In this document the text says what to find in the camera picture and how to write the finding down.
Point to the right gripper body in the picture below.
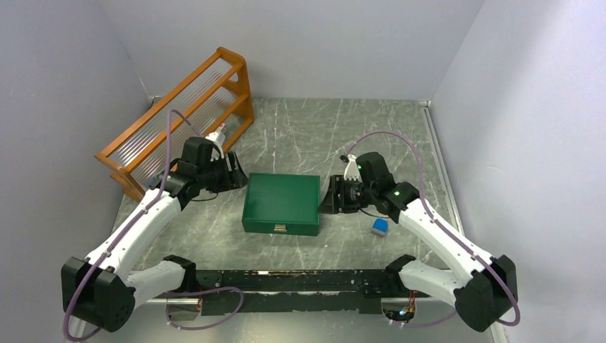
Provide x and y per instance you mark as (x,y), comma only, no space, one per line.
(354,194)

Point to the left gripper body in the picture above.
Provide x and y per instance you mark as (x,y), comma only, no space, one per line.
(216,176)

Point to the green jewelry box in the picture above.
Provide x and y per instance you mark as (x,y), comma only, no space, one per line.
(282,204)

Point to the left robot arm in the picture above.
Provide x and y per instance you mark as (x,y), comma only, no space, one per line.
(102,288)

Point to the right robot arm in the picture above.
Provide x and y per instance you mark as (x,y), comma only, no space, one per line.
(480,287)

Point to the blue grey small box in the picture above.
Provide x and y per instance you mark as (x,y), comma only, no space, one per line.
(380,227)

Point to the orange wooden rack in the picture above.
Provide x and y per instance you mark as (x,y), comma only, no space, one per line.
(216,96)

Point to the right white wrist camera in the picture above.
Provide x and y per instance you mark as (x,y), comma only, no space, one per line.
(351,171)

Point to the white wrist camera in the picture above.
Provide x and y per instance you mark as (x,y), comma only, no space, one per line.
(351,171)
(218,138)

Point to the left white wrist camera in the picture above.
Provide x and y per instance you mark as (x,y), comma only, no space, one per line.
(218,138)

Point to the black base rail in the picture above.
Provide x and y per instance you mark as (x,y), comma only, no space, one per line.
(365,291)

